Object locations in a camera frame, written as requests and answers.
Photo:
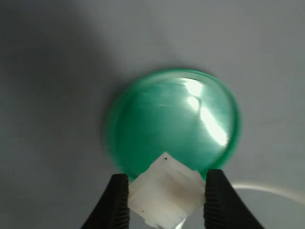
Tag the dark grey mat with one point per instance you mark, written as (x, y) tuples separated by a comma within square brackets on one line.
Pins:
[(47, 71)]

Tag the round green lid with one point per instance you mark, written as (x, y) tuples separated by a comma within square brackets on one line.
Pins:
[(157, 114)]

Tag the small white plastic terminal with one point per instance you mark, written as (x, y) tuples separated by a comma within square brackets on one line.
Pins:
[(166, 193)]

